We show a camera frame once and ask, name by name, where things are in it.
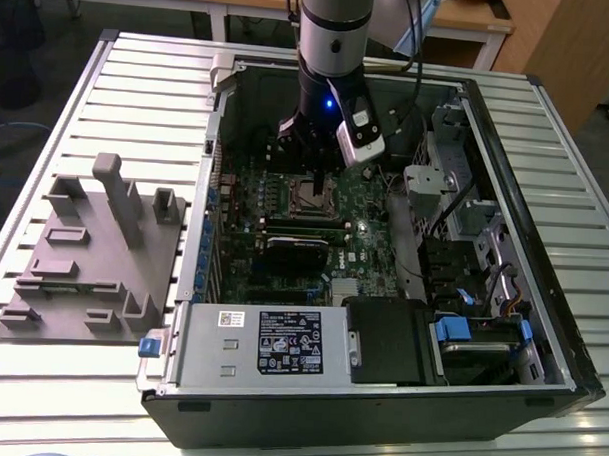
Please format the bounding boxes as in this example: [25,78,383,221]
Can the silver CPU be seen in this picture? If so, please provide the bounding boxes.
[297,183,328,209]

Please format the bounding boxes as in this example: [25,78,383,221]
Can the CPU socket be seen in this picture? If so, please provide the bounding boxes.
[284,172,340,221]

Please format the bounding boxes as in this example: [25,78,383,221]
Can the green RAM stick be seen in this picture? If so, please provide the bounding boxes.
[263,225,350,242]

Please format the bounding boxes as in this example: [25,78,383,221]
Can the green motherboard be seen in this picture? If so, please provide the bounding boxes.
[214,149,413,313]

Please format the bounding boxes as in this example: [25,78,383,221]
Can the black graphics card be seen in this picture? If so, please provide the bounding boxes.
[264,235,331,286]

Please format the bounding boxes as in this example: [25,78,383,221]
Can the small silver heat sink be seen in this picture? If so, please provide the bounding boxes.
[330,277,360,297]

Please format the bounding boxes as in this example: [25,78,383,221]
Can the silver metal drive cage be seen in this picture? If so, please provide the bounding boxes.
[411,102,490,245]

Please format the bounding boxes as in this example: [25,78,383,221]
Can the black plastic shroud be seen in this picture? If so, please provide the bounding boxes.
[339,296,452,389]

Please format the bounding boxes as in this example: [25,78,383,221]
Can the silver power supply unit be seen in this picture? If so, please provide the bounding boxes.
[171,298,356,394]

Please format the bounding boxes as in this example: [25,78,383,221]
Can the hard disk in blue carrier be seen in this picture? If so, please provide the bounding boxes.
[427,311,536,390]

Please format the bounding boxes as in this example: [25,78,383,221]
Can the grey parts rack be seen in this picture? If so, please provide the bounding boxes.
[0,148,193,346]

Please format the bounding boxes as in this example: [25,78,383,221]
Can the blue case latch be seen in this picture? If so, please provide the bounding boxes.
[136,334,163,360]

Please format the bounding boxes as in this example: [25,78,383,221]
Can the black PC case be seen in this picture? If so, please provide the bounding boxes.
[132,49,609,456]

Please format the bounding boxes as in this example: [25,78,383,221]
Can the wooden cabinet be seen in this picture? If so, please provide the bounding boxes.
[490,0,609,135]

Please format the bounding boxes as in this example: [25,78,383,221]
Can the black office chair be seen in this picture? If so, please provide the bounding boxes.
[0,0,48,113]

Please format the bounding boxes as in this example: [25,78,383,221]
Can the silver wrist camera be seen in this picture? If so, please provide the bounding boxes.
[322,77,390,168]

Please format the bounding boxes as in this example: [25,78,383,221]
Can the silver metal bracket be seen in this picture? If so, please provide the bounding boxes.
[402,163,461,197]

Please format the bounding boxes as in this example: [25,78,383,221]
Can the thick black cable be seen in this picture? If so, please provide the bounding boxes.
[428,174,480,240]

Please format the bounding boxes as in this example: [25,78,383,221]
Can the coloured wire bundle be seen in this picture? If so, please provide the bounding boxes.
[500,289,533,320]

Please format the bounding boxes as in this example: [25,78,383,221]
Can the blue floor cable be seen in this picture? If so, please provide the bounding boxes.
[0,120,54,188]

